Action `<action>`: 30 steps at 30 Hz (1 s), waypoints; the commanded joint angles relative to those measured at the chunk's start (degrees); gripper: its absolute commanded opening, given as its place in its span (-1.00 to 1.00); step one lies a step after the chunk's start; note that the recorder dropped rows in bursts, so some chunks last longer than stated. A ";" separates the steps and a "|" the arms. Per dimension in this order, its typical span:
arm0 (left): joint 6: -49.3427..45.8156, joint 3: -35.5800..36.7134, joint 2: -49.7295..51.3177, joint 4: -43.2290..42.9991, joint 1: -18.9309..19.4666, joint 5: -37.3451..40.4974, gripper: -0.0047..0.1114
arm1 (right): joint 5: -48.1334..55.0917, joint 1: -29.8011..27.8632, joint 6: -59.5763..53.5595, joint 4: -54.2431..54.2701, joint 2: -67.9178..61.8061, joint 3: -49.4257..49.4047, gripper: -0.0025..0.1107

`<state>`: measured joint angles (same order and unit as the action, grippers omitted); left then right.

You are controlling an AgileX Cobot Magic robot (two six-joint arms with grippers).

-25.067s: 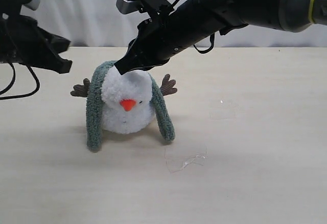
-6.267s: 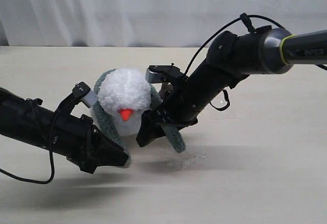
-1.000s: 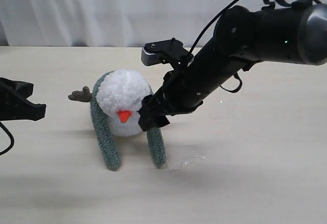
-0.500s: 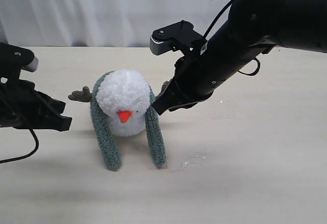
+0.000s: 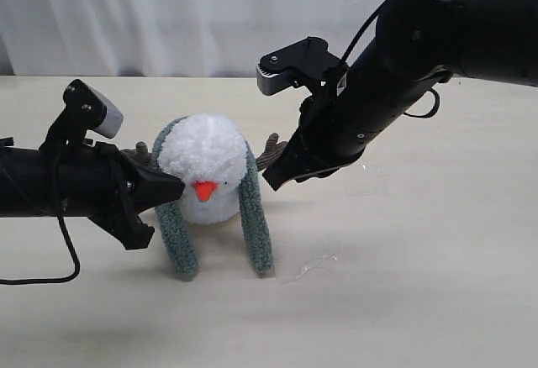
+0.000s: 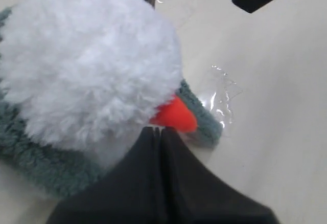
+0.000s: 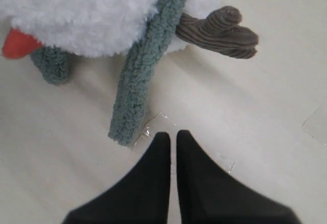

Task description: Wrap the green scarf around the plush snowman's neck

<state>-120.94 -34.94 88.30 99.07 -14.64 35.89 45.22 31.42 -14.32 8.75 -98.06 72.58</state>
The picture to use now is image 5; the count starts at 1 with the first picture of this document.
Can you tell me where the clear tape piece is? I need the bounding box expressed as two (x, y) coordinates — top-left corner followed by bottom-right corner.
(345, 163), (388, 197)
(274, 239), (341, 285)

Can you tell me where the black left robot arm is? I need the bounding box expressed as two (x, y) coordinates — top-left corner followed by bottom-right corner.
(1, 138), (185, 250)

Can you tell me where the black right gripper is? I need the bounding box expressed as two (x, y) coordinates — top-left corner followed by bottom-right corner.
(262, 90), (404, 192)

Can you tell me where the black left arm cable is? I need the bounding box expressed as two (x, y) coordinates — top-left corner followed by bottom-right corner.
(0, 136), (82, 286)

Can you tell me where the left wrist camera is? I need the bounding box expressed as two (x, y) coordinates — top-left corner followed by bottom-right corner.
(39, 79), (124, 153)

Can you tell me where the green knitted scarf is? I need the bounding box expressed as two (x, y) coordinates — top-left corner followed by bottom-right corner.
(150, 116), (275, 281)

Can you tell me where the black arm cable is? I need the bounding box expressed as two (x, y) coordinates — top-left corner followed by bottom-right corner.
(338, 0), (442, 119)
(0, 136), (82, 286)

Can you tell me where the white fluffy snowman toy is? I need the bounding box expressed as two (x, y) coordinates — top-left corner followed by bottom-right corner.
(121, 113), (291, 224)

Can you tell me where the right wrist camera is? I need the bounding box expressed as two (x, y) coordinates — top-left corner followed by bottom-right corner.
(256, 36), (340, 96)

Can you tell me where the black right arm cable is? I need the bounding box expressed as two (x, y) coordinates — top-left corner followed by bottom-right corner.
(338, 0), (442, 119)

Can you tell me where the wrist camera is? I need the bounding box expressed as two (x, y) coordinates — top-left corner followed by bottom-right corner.
(39, 79), (124, 153)
(256, 36), (340, 96)

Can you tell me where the white backdrop curtain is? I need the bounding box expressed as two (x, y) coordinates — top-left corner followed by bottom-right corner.
(1, 0), (383, 77)

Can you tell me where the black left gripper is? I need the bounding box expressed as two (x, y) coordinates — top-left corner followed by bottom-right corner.
(54, 143), (185, 250)

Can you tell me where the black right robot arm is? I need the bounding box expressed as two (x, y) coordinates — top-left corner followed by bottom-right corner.
(257, 0), (537, 189)

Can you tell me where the clear tape piece far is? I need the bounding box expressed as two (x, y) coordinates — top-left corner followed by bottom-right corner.
(345, 163), (388, 197)

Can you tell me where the clear tape piece near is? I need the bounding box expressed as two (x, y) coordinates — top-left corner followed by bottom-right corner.
(274, 239), (341, 285)

